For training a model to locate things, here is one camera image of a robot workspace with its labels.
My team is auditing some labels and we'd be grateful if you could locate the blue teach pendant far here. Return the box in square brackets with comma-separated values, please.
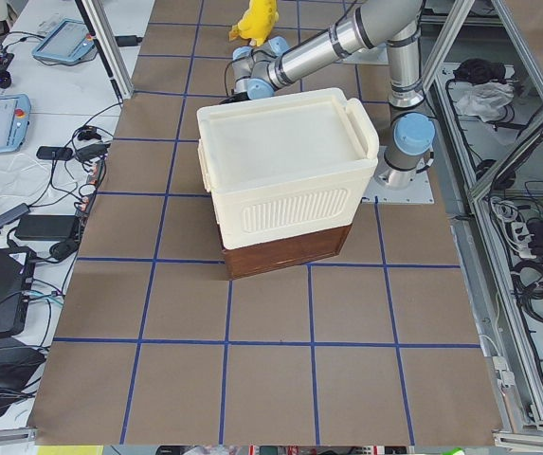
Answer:
[31, 19, 96, 65]

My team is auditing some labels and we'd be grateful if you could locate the dark brown wooden drawer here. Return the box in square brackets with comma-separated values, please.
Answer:
[219, 225, 352, 279]

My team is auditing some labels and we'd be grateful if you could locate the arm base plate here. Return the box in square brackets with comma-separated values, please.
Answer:
[362, 169, 435, 205]

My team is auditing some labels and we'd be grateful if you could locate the aluminium frame post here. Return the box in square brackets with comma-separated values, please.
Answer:
[75, 0, 134, 103]

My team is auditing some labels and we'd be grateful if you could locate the cream plastic storage box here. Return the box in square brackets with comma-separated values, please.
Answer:
[197, 88, 379, 249]

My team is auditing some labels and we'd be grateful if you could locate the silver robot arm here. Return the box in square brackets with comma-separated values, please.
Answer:
[225, 1, 425, 112]

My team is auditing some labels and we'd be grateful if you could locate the black power adapter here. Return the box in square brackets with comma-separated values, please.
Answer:
[15, 214, 77, 241]

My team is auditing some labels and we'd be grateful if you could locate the yellow plush dinosaur toy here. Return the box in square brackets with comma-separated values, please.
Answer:
[228, 0, 280, 47]

